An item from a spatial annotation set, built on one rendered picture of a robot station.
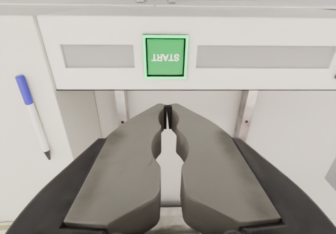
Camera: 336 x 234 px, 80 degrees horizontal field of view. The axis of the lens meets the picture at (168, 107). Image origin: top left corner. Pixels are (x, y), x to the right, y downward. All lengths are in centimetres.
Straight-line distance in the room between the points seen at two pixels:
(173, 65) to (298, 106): 36
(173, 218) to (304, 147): 39
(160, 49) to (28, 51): 16
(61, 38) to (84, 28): 3
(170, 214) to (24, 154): 40
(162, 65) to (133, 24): 6
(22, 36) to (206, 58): 22
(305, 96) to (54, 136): 51
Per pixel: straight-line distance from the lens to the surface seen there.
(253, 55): 30
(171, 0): 60
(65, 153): 37
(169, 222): 65
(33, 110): 33
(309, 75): 34
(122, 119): 44
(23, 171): 43
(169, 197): 66
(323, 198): 100
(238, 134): 49
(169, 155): 54
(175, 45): 26
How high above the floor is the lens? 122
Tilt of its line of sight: 61 degrees down
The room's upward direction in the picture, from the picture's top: 177 degrees clockwise
